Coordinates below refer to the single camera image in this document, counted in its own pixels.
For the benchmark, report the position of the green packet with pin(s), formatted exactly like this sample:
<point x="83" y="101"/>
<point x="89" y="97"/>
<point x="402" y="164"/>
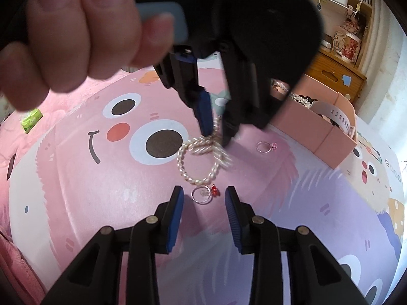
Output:
<point x="31" y="119"/>

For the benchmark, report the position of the cartoon printed tablecloth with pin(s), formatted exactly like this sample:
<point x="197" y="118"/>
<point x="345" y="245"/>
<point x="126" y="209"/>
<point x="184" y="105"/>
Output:
<point x="95" y="213"/>

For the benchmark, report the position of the white leaf print curtain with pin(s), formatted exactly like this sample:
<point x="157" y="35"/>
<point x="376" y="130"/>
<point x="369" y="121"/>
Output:
<point x="388" y="85"/>

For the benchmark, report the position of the red patterned cup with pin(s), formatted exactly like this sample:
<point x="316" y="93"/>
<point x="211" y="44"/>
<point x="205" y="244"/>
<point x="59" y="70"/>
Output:
<point x="351" y="47"/>

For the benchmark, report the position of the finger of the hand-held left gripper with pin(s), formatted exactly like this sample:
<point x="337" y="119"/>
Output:
<point x="244" y="101"/>
<point x="205" y="111"/>

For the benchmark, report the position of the beige patterned bag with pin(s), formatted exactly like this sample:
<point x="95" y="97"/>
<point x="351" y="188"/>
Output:
<point x="340" y="38"/>

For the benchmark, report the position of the pink storage box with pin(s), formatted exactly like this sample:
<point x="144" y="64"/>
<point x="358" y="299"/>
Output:
<point x="302" y="133"/>

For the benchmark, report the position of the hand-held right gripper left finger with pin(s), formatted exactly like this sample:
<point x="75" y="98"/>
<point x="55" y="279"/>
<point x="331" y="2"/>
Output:
<point x="176" y="216"/>

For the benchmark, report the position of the person's left hand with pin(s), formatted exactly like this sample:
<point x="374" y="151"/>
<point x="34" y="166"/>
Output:
<point x="79" y="31"/>

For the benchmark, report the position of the wooden desk hutch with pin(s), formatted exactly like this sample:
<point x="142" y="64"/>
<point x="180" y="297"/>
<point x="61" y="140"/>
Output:
<point x="368" y="31"/>

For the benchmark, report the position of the wooden desk with drawers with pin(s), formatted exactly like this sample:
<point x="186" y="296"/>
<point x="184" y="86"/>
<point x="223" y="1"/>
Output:
<point x="330" y="70"/>

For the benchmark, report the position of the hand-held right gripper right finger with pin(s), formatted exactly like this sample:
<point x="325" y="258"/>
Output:
<point x="233" y="219"/>

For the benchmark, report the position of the smartwatch with pink band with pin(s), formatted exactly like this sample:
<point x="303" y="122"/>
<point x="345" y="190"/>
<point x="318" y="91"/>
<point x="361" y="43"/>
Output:
<point x="337" y="112"/>

